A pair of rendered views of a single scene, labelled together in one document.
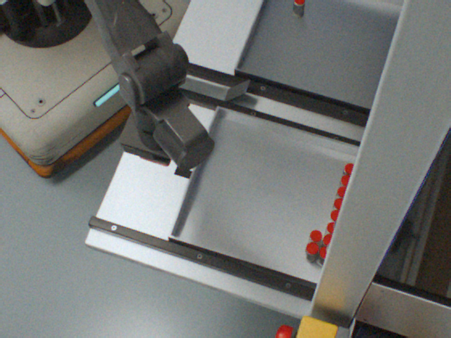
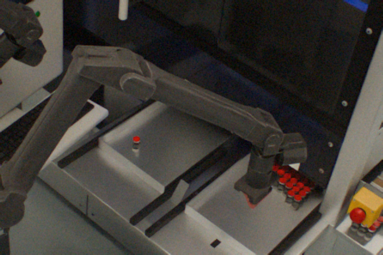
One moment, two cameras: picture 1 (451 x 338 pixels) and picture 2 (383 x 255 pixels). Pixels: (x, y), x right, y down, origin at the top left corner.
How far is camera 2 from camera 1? 1.43 m
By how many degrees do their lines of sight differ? 46
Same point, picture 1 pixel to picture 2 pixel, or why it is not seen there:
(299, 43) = (156, 157)
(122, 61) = (267, 128)
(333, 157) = (239, 173)
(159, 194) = not seen: outside the picture
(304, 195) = not seen: hidden behind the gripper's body
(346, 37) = (164, 137)
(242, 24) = (126, 176)
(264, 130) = (206, 195)
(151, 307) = not seen: outside the picture
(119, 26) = (254, 116)
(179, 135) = (300, 141)
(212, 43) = (131, 195)
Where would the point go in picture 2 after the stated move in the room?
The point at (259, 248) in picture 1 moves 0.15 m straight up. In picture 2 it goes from (280, 227) to (291, 190)
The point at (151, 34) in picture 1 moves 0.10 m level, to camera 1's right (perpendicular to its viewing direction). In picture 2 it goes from (258, 111) to (270, 85)
